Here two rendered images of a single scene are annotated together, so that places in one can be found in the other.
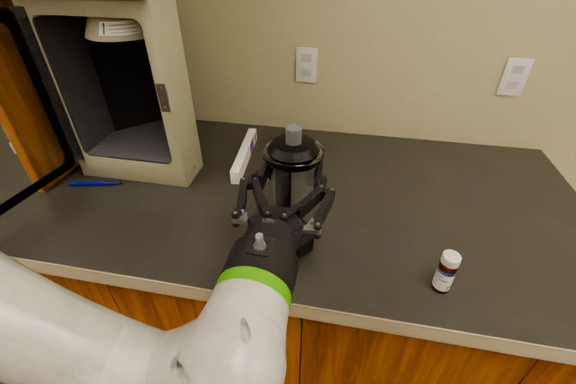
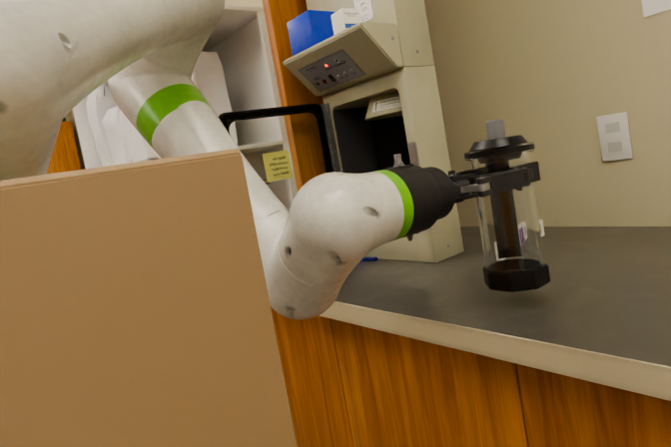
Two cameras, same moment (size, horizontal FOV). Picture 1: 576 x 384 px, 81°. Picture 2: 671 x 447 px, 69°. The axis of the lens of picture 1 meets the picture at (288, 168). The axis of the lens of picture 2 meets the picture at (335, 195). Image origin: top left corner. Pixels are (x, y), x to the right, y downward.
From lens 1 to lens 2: 0.50 m
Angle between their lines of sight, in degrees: 49
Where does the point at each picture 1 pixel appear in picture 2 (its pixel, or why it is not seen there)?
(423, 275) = not seen: outside the picture
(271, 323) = (368, 183)
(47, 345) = not seen: hidden behind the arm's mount
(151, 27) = (405, 91)
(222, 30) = (508, 118)
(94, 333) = (267, 200)
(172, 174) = (421, 245)
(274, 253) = (407, 169)
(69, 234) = not seen: hidden behind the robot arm
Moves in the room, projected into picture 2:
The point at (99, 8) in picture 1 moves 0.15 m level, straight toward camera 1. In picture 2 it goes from (371, 87) to (360, 80)
